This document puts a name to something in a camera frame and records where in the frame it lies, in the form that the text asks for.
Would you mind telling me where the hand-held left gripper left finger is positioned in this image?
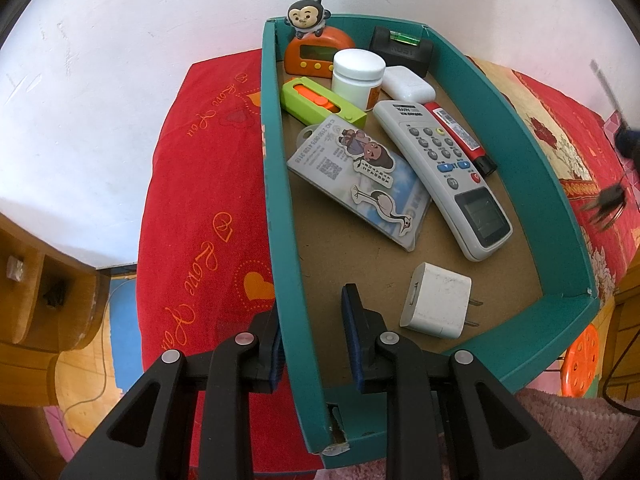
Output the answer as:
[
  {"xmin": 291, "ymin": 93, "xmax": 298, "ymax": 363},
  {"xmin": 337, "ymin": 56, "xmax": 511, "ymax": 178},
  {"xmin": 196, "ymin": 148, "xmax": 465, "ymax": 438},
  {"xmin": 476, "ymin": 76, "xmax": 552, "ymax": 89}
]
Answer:
[{"xmin": 59, "ymin": 302, "xmax": 287, "ymax": 480}]

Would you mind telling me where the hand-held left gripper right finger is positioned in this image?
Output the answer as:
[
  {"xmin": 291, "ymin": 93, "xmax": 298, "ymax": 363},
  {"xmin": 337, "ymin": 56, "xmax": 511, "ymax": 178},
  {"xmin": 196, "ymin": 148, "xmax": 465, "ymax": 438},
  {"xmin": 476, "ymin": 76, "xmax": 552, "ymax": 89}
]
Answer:
[{"xmin": 341, "ymin": 283, "xmax": 583, "ymax": 480}]

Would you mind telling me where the teal cardboard box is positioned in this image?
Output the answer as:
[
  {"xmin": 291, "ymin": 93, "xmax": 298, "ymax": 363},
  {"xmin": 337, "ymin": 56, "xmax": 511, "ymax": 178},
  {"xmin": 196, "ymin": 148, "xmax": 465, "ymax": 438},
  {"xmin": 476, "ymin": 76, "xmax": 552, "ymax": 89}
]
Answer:
[{"xmin": 261, "ymin": 12, "xmax": 600, "ymax": 457}]

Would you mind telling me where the white charger plug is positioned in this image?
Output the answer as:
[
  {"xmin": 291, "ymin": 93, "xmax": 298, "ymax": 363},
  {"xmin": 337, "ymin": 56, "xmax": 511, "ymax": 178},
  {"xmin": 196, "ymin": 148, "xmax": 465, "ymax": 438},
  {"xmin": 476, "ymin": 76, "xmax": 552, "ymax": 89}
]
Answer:
[{"xmin": 399, "ymin": 262, "xmax": 484, "ymax": 339}]

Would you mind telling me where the clear card holder with stickers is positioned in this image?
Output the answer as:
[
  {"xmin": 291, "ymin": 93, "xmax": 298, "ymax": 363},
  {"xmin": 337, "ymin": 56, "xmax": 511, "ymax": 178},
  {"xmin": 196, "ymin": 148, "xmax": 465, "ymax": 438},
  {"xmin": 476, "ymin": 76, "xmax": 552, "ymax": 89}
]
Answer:
[{"xmin": 286, "ymin": 115, "xmax": 432, "ymax": 252}]

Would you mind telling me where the grey remote control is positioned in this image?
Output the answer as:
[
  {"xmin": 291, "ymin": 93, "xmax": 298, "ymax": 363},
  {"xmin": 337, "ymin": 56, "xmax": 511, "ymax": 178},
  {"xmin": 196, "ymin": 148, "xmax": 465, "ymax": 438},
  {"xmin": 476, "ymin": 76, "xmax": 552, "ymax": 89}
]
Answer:
[{"xmin": 373, "ymin": 100, "xmax": 514, "ymax": 262}]

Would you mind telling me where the red marker pen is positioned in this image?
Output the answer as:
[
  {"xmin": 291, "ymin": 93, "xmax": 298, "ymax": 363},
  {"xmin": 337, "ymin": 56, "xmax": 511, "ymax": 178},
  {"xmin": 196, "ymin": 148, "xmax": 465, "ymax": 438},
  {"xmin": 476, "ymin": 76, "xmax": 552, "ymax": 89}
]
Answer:
[{"xmin": 424, "ymin": 101, "xmax": 497, "ymax": 177}]

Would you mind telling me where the green orange toy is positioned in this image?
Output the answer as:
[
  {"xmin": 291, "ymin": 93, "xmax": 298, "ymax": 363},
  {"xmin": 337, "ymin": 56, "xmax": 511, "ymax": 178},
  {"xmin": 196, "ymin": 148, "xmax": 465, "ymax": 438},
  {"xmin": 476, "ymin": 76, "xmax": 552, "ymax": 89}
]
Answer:
[{"xmin": 281, "ymin": 76, "xmax": 368, "ymax": 128}]

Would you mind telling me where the white earbuds case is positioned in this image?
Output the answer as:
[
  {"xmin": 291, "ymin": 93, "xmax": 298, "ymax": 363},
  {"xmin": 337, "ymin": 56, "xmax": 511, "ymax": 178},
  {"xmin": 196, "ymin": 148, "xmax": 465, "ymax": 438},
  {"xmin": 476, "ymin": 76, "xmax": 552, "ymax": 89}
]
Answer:
[{"xmin": 382, "ymin": 65, "xmax": 437, "ymax": 102}]

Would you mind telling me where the white plastic jar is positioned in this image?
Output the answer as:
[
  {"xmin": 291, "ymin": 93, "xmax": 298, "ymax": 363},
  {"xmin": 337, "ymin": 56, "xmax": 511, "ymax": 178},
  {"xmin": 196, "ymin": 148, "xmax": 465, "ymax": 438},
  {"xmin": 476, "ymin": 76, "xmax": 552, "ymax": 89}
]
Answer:
[{"xmin": 332, "ymin": 49, "xmax": 387, "ymax": 112}]

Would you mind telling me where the black tape dispenser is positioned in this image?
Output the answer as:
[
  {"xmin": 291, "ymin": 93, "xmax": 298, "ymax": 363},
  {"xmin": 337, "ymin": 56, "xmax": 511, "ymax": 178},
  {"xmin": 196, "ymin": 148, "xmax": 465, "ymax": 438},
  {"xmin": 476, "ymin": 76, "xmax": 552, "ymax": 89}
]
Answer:
[{"xmin": 370, "ymin": 26, "xmax": 435, "ymax": 78}]

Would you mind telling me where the blue floor mat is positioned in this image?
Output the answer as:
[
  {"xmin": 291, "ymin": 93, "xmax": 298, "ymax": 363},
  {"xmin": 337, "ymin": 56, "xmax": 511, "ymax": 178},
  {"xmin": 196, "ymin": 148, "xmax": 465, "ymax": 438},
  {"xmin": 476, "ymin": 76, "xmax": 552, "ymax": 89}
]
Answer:
[{"xmin": 107, "ymin": 277, "xmax": 143, "ymax": 396}]

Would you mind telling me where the red embroidered pillow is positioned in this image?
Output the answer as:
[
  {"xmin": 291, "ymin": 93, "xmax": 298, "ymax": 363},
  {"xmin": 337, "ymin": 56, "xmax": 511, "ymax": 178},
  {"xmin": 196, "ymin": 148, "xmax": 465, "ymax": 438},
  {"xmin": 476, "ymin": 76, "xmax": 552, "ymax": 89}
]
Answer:
[{"xmin": 136, "ymin": 49, "xmax": 331, "ymax": 471}]

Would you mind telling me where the orange plastic stool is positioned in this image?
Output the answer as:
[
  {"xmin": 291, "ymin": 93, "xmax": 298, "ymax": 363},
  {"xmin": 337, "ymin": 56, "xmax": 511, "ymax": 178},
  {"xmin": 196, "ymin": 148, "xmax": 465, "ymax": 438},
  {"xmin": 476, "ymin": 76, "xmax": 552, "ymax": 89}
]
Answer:
[{"xmin": 559, "ymin": 322, "xmax": 601, "ymax": 398}]

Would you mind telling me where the wooden nightstand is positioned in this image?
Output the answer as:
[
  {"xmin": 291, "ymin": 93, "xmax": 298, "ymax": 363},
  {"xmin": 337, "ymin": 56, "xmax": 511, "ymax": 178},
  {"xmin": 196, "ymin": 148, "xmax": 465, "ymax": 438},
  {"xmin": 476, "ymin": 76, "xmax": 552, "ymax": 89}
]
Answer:
[{"xmin": 0, "ymin": 212, "xmax": 111, "ymax": 408}]

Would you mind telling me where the pink rug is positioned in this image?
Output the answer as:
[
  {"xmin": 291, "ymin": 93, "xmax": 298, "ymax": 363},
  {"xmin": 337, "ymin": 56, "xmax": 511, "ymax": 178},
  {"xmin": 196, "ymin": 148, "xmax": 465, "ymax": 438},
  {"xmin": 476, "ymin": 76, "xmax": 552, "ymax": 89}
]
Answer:
[{"xmin": 320, "ymin": 387, "xmax": 640, "ymax": 480}]

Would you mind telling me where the wooden cabinet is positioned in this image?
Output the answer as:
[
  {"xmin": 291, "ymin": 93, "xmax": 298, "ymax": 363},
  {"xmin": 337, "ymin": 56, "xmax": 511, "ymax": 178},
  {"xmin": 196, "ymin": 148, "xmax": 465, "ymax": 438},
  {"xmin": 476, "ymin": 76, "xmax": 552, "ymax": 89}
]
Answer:
[{"xmin": 597, "ymin": 265, "xmax": 640, "ymax": 411}]

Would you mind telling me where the orange monkey clock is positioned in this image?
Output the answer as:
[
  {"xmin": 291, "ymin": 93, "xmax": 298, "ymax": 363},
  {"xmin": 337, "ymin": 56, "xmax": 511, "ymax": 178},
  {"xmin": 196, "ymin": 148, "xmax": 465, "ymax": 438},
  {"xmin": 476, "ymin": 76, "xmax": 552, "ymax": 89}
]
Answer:
[{"xmin": 284, "ymin": 0, "xmax": 357, "ymax": 78}]

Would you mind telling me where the dark blurred object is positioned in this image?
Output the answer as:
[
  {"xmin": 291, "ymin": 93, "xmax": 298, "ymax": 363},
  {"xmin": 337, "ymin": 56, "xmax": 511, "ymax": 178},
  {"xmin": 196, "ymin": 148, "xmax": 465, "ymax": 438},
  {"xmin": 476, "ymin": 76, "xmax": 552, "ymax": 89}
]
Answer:
[
  {"xmin": 590, "ymin": 182, "xmax": 628, "ymax": 228},
  {"xmin": 616, "ymin": 127, "xmax": 640, "ymax": 161}
]

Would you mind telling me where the red printed blanket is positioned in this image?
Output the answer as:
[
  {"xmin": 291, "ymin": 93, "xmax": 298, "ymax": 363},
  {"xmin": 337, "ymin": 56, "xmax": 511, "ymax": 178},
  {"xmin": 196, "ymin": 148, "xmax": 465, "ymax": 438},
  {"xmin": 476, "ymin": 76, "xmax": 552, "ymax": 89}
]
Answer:
[{"xmin": 465, "ymin": 55, "xmax": 640, "ymax": 311}]

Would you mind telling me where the black cable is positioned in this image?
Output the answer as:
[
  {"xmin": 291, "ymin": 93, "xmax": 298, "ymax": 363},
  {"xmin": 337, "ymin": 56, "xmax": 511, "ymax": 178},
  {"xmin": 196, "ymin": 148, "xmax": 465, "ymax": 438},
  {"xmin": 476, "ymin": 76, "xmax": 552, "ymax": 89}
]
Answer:
[{"xmin": 602, "ymin": 327, "xmax": 640, "ymax": 416}]

